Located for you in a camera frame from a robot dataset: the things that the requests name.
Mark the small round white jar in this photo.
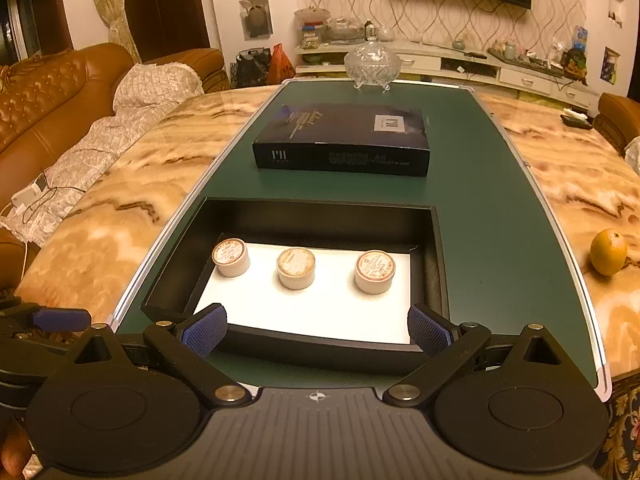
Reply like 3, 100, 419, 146
212, 237, 250, 278

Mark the white TV cabinet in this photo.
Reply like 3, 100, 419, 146
294, 39, 601, 111

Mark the green table mat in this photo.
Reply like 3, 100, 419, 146
113, 80, 612, 399

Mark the dark wooden door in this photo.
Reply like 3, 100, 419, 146
125, 0, 209, 62

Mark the crystal glass lidded bowl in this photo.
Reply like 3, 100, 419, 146
344, 40, 401, 92

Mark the brown leather sofa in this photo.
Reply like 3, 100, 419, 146
1, 42, 230, 289

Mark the orange fruit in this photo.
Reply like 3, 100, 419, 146
589, 229, 628, 276

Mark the person left hand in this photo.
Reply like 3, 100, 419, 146
0, 415, 32, 479

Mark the black bag on floor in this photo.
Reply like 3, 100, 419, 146
235, 48, 271, 88

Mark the white lace sofa cover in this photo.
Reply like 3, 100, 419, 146
1, 62, 204, 247

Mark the orange red plastic bag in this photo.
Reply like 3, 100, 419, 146
266, 44, 296, 84

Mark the brown leather armchair right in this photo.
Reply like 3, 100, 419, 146
593, 93, 640, 156

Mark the black remote control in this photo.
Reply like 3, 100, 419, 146
561, 114, 592, 130

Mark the black open tray box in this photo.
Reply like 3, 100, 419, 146
141, 198, 459, 375

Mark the dark blue gift box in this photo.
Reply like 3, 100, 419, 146
253, 103, 431, 177

